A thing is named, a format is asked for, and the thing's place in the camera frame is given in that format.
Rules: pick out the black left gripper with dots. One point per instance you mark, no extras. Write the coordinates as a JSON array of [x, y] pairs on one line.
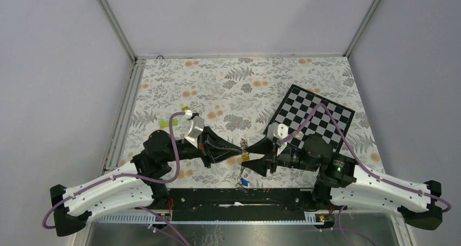
[[212, 148]]

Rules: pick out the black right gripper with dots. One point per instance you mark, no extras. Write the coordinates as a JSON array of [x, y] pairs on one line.
[[265, 146]]

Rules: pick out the yellow key tag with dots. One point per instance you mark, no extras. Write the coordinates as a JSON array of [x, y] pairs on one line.
[[245, 157]]

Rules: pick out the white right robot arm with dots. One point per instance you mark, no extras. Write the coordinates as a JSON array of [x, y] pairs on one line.
[[342, 182]]

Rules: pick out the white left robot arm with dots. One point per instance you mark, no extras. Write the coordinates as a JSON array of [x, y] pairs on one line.
[[142, 180]]

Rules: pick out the green marker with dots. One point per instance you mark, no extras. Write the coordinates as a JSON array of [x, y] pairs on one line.
[[164, 124]]

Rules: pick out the black front rail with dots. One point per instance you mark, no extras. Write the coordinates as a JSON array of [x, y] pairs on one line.
[[291, 198]]

